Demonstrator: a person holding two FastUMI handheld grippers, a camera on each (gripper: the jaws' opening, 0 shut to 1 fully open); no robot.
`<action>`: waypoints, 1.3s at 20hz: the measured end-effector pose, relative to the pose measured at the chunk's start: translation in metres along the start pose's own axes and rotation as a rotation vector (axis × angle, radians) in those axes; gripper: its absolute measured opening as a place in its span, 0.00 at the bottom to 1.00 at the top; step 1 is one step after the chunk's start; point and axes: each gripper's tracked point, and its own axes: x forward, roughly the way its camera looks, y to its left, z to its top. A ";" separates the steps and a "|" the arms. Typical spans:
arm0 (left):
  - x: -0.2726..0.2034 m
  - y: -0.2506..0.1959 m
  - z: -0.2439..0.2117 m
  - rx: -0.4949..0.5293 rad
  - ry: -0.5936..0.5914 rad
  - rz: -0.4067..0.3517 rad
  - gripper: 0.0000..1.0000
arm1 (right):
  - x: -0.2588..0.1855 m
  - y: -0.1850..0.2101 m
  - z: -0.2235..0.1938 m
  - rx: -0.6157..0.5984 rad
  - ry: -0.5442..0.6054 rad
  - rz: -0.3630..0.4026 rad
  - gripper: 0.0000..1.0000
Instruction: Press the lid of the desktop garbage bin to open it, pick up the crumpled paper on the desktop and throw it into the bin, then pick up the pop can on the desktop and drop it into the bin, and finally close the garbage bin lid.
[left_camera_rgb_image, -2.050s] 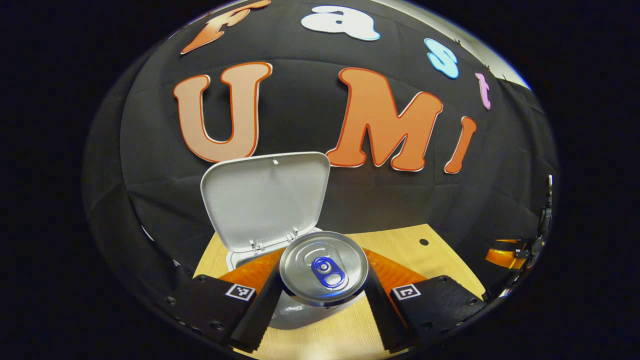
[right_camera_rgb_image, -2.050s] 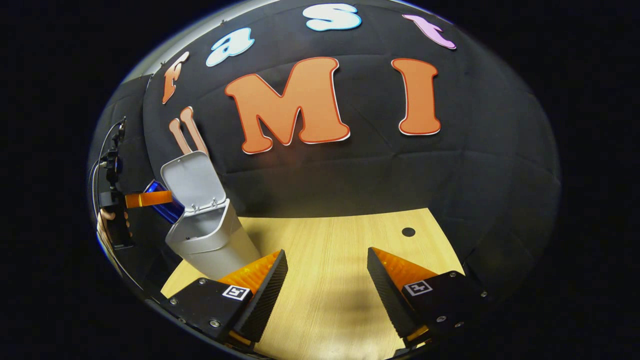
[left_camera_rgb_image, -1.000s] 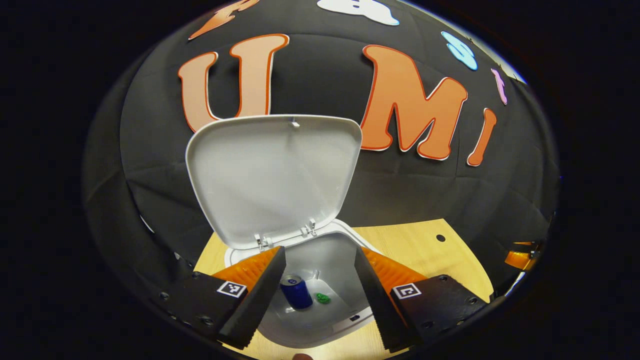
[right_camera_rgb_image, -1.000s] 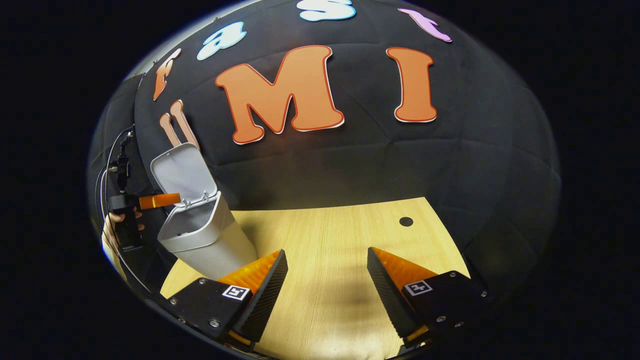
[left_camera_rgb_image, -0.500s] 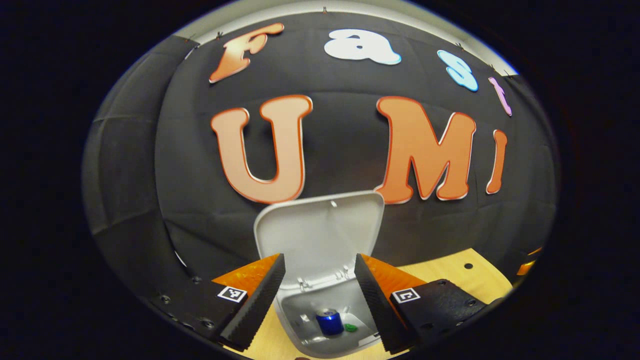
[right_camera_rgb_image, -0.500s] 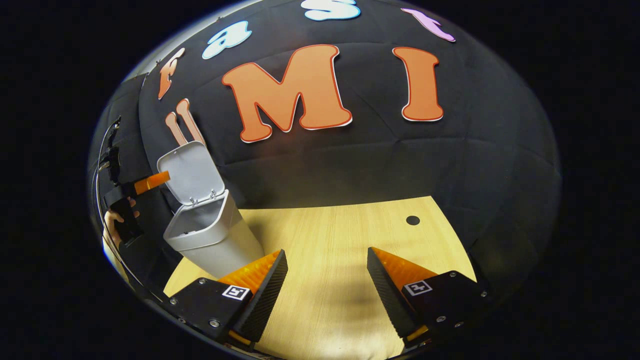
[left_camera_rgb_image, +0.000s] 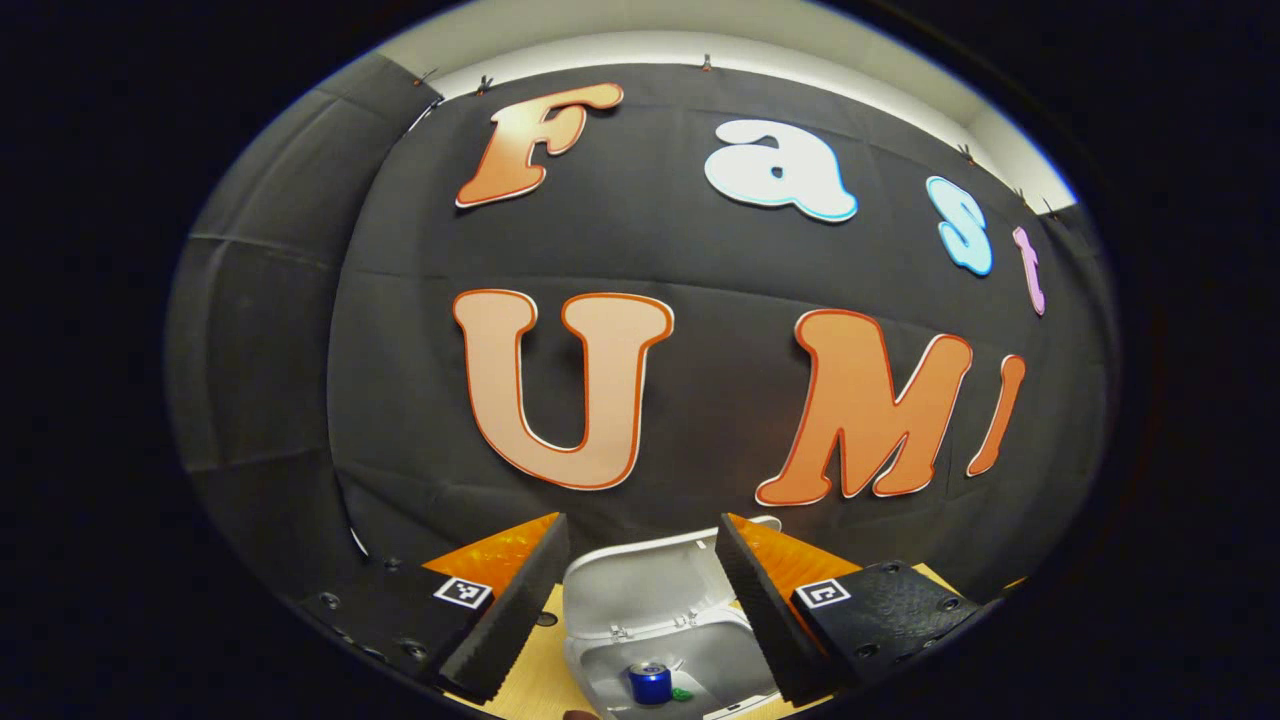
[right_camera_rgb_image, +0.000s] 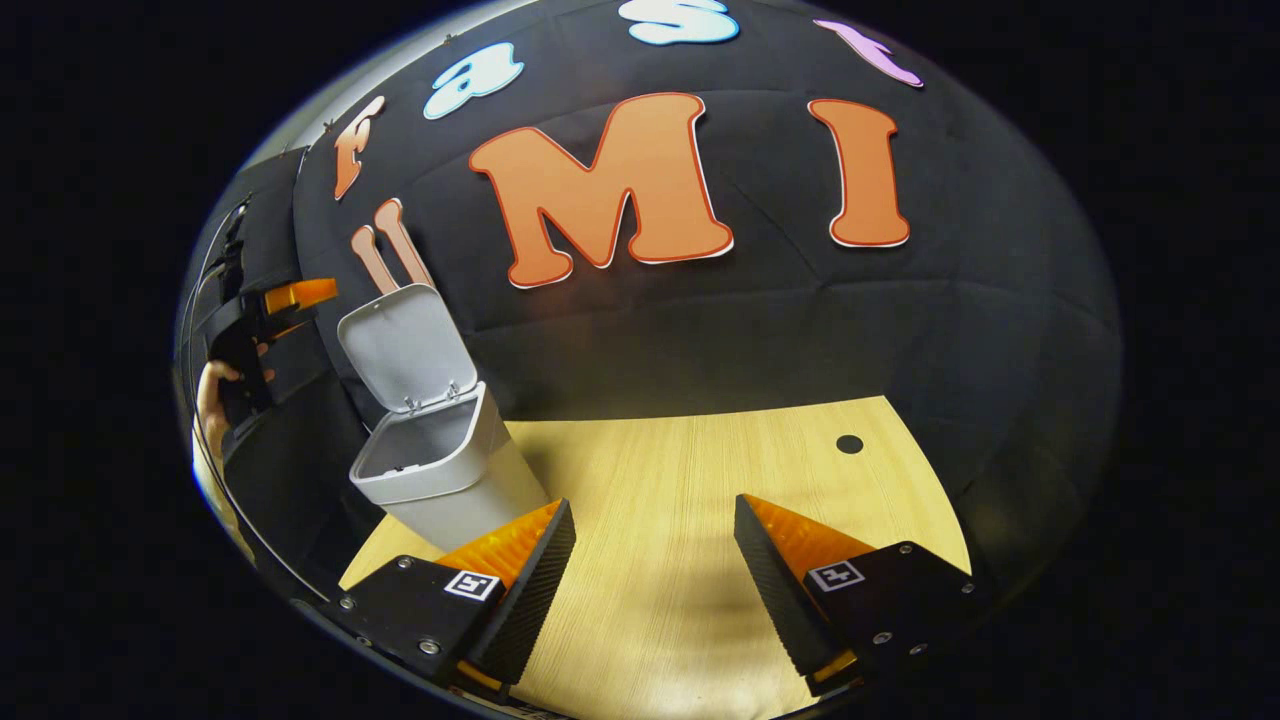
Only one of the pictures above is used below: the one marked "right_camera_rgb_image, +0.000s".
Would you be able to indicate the wooden desktop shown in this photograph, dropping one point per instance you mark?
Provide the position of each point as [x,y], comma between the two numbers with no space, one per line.
[680,480]

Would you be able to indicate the white desktop garbage bin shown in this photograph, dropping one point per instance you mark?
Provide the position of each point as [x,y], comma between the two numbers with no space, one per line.
[450,470]

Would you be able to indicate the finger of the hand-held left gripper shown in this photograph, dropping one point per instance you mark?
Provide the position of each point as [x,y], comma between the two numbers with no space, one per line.
[305,293]
[287,331]

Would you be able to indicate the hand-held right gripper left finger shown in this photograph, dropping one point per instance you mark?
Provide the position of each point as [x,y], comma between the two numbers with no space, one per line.
[530,590]

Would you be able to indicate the black round desk grommet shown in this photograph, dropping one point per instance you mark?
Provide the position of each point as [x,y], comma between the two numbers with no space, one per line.
[849,444]

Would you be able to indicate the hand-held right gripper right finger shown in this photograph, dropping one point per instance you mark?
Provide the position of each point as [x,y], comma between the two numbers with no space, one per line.
[775,595]

